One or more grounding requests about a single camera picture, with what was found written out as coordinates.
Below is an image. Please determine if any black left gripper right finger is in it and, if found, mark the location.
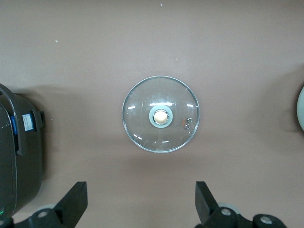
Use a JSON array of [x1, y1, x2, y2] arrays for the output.
[[195, 181, 285, 228]]

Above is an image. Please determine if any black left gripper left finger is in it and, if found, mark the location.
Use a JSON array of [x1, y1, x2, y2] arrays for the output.
[[0, 181, 88, 228]]

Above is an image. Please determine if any glass pot lid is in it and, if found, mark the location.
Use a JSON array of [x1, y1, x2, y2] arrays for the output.
[[122, 75, 200, 155]]

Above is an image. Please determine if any pale steel cooking pot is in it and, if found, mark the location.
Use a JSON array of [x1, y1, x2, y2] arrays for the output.
[[296, 85, 304, 133]]

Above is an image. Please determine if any dark grey rice cooker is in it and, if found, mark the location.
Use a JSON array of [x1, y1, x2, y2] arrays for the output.
[[0, 83, 46, 222]]

